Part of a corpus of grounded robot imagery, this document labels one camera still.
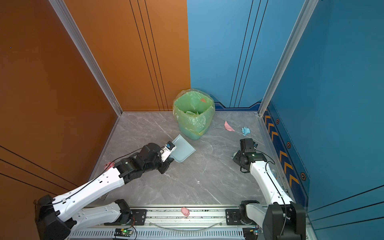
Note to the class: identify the pink paper ball on rail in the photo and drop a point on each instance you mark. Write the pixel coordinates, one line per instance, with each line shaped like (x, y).
(185, 211)

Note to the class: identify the grey-green plastic dustpan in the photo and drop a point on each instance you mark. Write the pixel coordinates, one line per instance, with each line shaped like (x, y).
(183, 149)

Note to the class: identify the light blue paper scrap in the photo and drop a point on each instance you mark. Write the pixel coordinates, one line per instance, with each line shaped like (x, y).
(246, 131)

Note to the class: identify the right circuit board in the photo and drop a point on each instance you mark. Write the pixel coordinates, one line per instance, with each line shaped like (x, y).
(253, 234)

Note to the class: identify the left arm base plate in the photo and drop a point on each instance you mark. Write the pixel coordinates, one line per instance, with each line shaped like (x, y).
(136, 217)

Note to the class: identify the left circuit board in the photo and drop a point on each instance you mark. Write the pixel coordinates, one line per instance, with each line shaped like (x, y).
(124, 233)

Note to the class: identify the circuit board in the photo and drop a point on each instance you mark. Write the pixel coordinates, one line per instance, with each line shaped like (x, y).
(124, 233)
(253, 234)

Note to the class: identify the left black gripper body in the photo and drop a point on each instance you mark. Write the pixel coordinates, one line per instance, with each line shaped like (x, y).
(163, 166)

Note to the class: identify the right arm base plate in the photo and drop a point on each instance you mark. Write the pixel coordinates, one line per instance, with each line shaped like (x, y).
(235, 217)

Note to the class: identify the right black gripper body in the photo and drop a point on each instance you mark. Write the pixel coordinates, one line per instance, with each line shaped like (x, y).
(238, 157)

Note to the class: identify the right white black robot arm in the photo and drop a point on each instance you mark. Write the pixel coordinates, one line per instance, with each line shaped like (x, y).
(283, 219)

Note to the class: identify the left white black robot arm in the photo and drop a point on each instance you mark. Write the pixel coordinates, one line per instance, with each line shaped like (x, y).
(57, 217)

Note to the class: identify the green trash bin with liner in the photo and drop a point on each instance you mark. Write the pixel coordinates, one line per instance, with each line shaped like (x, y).
(194, 111)

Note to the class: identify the pink toy on yellow base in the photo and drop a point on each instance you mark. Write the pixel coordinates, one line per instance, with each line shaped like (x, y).
(109, 165)

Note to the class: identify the pink paper scrap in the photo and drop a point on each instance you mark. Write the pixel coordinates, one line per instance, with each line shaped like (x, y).
(228, 127)

